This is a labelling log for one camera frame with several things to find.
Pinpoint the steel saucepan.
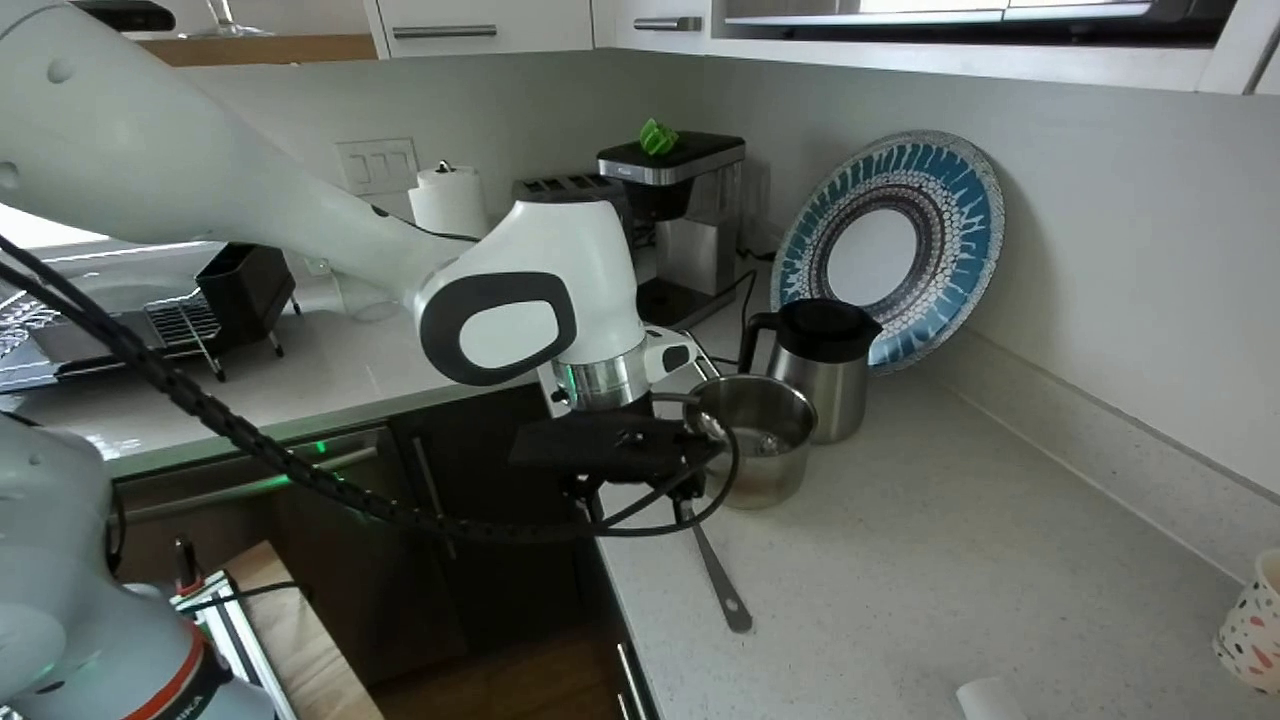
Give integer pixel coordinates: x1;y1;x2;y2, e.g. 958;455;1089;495
686;371;819;511

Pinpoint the wire dish rack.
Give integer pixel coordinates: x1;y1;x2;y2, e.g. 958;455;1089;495
0;236;300;393

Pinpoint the dark lower cabinet door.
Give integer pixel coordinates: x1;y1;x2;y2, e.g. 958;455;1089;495
383;393;608;662

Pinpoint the white wall outlet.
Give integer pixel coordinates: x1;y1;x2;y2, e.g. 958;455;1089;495
334;131;424;209

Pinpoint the patterned paper cup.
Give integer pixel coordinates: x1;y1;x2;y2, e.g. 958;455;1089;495
1212;547;1280;699

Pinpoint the steel pasta server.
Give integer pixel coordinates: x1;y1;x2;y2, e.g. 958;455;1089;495
672;495;756;635

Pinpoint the white cup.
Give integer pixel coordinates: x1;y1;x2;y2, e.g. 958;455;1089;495
406;159;497;244

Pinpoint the dark dishwasher with green light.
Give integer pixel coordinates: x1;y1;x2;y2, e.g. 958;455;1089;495
112;431;471;695

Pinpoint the steel toaster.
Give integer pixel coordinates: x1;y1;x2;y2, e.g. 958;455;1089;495
512;169;634;212

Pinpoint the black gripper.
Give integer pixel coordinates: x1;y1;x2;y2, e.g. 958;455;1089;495
509;397;733;495

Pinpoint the blue patterned decorative plate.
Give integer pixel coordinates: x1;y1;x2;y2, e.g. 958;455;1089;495
769;129;1014;376

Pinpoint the steel carafe with black lid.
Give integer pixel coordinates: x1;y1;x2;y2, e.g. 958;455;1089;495
737;293;889;445

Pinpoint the steel and black coffee maker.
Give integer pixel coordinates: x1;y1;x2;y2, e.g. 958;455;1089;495
594;129;756;333

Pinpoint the small green object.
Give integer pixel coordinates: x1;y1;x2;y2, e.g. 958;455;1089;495
638;112;686;159

